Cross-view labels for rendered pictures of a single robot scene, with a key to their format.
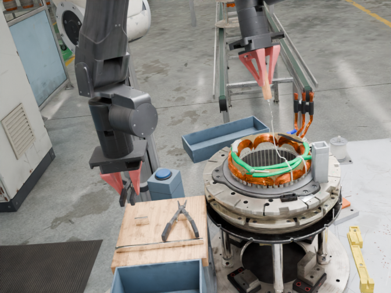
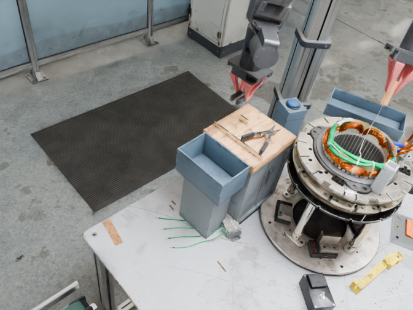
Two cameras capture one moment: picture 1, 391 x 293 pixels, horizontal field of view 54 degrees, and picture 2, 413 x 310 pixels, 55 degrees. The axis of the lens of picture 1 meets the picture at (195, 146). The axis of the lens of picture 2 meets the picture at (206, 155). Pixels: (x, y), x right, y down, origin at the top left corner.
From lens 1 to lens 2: 0.37 m
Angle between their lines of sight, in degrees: 30
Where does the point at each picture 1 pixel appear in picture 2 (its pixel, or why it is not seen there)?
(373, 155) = not seen: outside the picture
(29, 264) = (199, 101)
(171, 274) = (230, 161)
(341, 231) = (389, 248)
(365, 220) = not seen: outside the picture
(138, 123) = (260, 56)
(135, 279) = (211, 147)
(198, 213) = (279, 143)
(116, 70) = (276, 13)
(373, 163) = not seen: outside the picture
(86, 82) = (252, 10)
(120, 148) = (249, 64)
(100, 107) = (251, 31)
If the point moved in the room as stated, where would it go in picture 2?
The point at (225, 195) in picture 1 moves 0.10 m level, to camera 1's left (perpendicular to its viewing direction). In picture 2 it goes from (304, 146) to (274, 127)
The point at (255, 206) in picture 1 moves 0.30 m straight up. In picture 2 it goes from (311, 166) to (357, 68)
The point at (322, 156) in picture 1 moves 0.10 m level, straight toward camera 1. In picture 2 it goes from (386, 173) to (356, 186)
